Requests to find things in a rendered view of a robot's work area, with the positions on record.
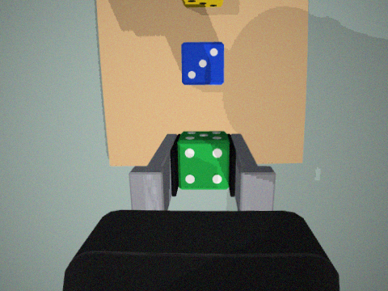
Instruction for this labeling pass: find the yellow die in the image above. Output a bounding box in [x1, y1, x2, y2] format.
[182, 0, 223, 7]

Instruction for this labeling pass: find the green die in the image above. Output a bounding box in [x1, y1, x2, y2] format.
[177, 131, 230, 190]

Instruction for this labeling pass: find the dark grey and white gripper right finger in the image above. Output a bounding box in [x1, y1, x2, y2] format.
[227, 133, 276, 211]

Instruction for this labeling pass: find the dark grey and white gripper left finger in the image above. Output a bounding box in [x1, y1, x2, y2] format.
[129, 134, 181, 210]

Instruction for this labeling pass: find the blue die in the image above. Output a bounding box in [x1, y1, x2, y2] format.
[181, 42, 224, 85]

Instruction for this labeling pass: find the tan flat mat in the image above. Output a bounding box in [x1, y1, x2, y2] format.
[96, 0, 308, 167]

